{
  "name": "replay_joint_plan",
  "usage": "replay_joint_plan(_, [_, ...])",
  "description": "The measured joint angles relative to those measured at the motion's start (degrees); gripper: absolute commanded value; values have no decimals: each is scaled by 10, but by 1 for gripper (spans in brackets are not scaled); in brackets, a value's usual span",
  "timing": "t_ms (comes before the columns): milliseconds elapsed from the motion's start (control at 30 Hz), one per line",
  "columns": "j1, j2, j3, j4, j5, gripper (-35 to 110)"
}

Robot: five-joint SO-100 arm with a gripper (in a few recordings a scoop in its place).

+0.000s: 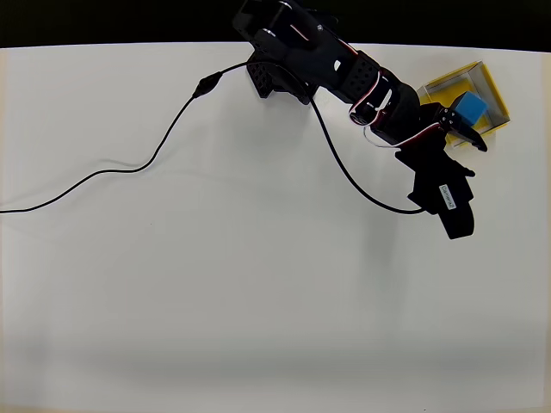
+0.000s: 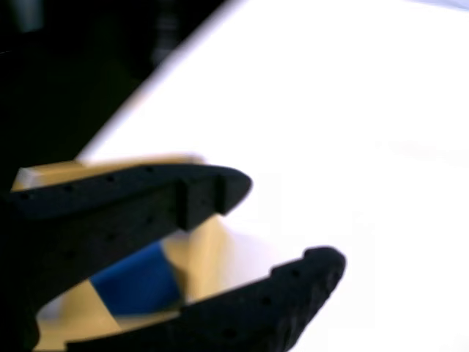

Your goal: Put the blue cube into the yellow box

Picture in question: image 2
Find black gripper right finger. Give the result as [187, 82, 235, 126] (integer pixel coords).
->
[65, 245, 347, 352]

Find blue cube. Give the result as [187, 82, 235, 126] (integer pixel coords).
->
[89, 241, 185, 318]

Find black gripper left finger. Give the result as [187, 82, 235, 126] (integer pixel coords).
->
[0, 164, 254, 352]

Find yellow open box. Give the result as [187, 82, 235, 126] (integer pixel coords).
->
[10, 153, 290, 352]

